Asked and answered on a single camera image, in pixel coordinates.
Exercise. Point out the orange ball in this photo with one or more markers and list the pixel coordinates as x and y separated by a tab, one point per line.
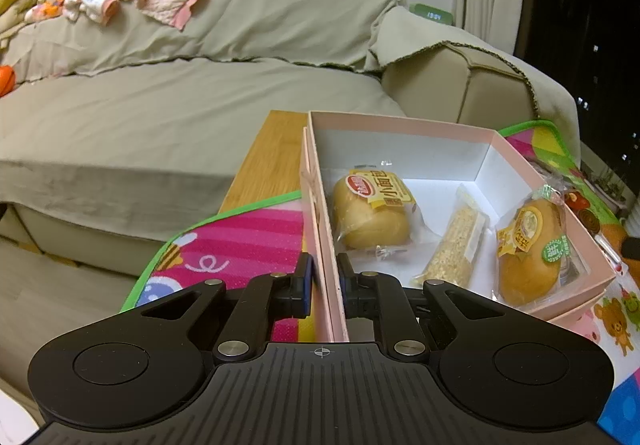
6	81

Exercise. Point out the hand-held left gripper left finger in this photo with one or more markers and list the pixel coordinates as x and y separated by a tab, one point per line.
306	287

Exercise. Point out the green label bread packet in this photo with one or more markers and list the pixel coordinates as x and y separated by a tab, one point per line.
530	260

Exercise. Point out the clear wrapped oat bar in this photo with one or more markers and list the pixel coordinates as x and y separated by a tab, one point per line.
452	245

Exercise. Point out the beige sofa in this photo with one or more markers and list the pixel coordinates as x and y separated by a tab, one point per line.
425	85

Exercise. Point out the colourful cartoon play mat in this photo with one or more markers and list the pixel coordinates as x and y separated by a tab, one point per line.
240	235

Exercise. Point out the green digital clock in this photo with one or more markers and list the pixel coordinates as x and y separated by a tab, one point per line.
432	15

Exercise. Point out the pink quilted cloth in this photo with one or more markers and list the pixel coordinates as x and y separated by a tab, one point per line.
170	0

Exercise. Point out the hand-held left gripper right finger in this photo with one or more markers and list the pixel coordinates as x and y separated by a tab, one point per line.
345	287

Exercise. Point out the pink cardboard box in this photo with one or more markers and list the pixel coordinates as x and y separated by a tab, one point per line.
326	285

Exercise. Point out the red label bread packet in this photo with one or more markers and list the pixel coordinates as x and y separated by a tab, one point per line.
367	220

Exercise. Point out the khaki sofa cover cloth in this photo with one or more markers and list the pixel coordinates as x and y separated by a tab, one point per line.
150	135

